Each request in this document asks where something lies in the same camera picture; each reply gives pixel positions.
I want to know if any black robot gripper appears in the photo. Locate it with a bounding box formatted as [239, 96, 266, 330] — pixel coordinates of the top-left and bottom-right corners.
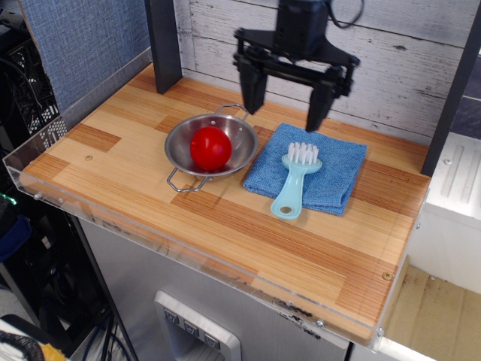
[234, 1, 360, 132]

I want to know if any steel bowl with wire handles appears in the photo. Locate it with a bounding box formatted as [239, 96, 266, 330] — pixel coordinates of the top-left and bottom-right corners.
[165, 104, 259, 193]

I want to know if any light blue dish brush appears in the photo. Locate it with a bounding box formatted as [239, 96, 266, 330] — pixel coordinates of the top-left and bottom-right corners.
[271, 142, 322, 220]

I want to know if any folded blue towel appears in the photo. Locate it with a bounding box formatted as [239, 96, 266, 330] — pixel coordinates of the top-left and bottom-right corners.
[244, 123, 368, 216]

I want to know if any red tomato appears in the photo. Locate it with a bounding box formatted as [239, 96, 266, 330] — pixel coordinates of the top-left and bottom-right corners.
[190, 126, 232, 171]

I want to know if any white ridged block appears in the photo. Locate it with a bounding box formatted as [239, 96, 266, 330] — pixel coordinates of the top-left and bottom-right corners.
[427, 132, 480, 220]

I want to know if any stainless steel cabinet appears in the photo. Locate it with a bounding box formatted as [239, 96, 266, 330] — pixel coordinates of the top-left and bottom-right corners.
[77, 216, 352, 360]

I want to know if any black plastic crate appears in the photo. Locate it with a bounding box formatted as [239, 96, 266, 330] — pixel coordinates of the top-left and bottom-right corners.
[1, 29, 59, 143]

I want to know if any clear acrylic table guard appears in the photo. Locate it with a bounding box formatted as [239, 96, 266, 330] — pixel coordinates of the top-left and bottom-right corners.
[4, 66, 429, 360]

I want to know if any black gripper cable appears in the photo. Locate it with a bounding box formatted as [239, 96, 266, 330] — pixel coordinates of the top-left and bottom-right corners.
[326, 0, 365, 29]

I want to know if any dark grey right post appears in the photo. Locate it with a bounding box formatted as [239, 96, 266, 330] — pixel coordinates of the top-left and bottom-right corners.
[421, 5, 480, 177]

